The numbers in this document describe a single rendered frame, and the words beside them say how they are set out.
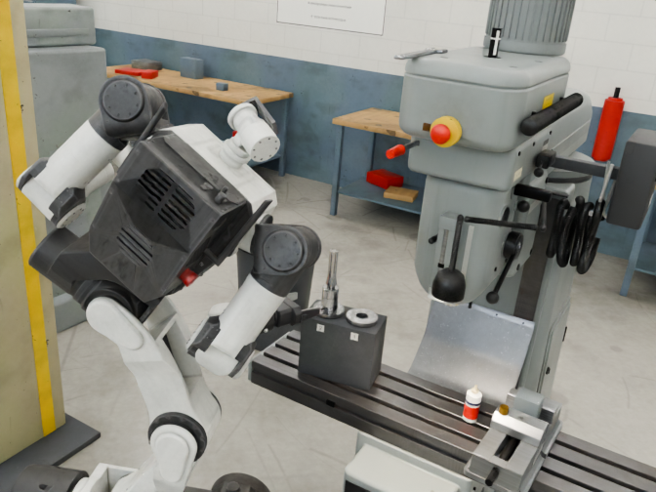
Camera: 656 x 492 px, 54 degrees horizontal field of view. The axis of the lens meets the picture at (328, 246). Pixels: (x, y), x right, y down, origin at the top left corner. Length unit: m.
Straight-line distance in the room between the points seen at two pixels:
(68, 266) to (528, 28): 1.17
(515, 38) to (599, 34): 4.07
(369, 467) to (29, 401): 1.74
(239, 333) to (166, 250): 0.23
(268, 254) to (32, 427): 2.11
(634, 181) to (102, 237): 1.20
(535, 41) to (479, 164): 0.38
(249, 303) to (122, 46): 7.20
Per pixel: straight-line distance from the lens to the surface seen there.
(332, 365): 1.88
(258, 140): 1.27
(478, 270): 1.55
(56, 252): 1.52
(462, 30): 6.00
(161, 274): 1.28
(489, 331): 2.08
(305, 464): 3.06
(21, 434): 3.18
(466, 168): 1.44
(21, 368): 3.01
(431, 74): 1.34
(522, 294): 2.03
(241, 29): 7.17
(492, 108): 1.30
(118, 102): 1.34
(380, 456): 1.85
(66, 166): 1.42
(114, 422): 3.33
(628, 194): 1.71
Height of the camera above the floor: 2.03
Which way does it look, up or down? 23 degrees down
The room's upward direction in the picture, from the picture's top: 5 degrees clockwise
